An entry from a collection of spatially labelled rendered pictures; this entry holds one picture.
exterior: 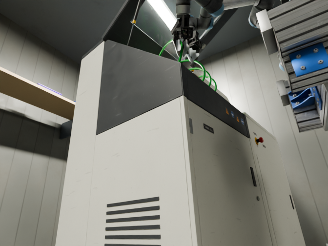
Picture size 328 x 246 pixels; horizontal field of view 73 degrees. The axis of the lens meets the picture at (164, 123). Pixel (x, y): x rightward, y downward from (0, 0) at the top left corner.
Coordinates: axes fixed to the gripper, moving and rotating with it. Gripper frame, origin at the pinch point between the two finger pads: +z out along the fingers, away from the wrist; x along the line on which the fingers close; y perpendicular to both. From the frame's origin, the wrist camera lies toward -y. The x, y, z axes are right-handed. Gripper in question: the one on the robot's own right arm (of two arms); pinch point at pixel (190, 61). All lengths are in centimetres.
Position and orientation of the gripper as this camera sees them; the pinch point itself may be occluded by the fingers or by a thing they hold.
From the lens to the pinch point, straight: 141.0
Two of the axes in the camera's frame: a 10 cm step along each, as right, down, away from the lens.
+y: 7.6, -3.0, -5.7
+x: 6.5, 2.9, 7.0
